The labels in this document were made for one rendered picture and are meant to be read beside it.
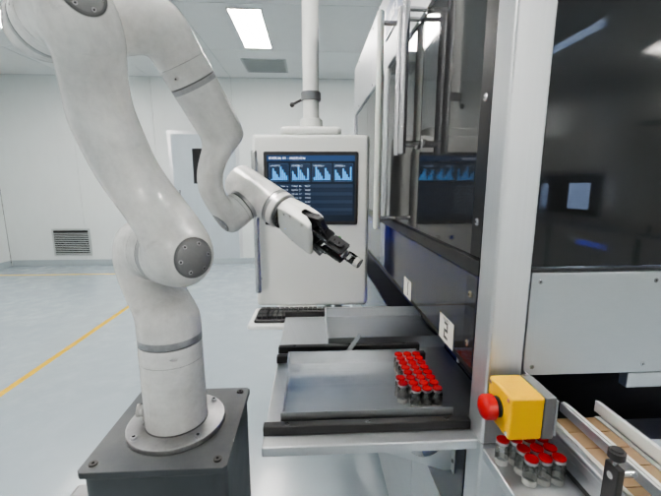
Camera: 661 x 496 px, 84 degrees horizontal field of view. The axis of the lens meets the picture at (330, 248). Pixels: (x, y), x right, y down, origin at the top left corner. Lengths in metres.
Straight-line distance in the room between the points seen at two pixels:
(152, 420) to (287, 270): 0.97
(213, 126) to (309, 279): 1.01
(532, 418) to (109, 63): 0.82
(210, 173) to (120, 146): 0.19
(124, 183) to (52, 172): 6.69
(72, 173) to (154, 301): 6.47
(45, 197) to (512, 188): 7.19
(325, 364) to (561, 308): 0.57
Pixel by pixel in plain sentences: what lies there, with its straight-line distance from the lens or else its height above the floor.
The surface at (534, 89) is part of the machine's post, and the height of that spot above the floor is 1.49.
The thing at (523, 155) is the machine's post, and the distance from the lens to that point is 0.67.
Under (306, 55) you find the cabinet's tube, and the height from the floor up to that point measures 1.87.
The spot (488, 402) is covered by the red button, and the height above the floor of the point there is 1.01.
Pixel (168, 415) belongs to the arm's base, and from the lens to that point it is 0.83.
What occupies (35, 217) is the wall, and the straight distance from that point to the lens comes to 7.59.
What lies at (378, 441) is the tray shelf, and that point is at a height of 0.88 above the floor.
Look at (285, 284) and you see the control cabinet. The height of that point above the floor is 0.90.
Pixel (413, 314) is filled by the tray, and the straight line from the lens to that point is 1.38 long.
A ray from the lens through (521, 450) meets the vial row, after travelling 0.75.
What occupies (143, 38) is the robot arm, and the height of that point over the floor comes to 1.59.
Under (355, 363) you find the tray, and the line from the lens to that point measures 1.02.
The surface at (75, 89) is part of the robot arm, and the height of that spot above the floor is 1.48.
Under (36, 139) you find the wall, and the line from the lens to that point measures 7.49.
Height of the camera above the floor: 1.35
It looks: 10 degrees down
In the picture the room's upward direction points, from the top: straight up
